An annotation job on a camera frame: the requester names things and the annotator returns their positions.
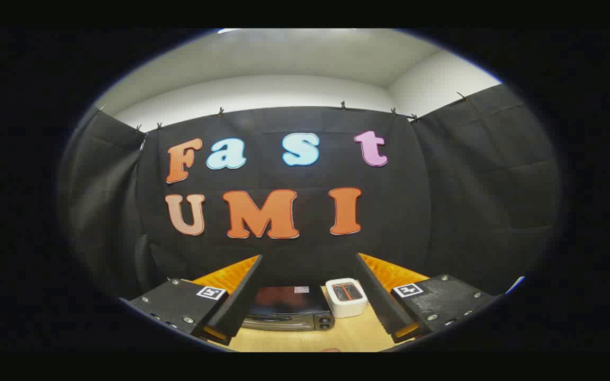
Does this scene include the white pop-up toaster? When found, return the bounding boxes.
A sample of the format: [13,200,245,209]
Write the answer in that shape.
[325,278,368,319]

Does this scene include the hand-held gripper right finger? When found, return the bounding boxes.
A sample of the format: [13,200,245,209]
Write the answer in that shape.
[356,252,496,343]

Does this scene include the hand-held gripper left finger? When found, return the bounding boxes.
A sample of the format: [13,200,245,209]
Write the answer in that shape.
[120,255,264,346]

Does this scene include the black toaster oven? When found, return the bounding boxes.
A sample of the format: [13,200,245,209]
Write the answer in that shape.
[241,286,336,332]

